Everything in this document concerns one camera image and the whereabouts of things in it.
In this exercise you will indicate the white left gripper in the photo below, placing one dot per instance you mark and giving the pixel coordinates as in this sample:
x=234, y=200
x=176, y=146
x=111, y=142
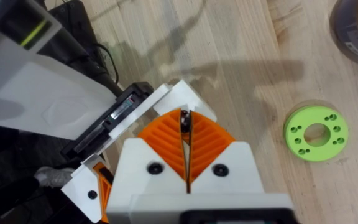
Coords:
x=48, y=99

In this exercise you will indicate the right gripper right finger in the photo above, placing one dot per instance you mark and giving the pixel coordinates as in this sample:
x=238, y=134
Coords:
x=228, y=161

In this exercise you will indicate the green disc with holes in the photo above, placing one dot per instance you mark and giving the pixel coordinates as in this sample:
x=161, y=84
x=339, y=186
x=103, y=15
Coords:
x=322, y=152

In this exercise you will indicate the brown tape roll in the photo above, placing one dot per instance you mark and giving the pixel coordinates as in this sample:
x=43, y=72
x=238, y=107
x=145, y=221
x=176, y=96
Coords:
x=353, y=34

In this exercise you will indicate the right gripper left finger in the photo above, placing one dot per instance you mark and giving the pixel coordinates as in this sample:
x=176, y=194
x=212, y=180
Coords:
x=141, y=168

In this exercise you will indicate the grey crumpled cloth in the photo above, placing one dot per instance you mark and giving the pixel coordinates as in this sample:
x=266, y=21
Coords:
x=54, y=175

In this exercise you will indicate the small black screw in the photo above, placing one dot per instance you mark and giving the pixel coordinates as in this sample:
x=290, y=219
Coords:
x=185, y=120

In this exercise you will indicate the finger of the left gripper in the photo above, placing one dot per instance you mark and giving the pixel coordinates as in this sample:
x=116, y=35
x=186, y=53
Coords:
x=183, y=95
x=82, y=186

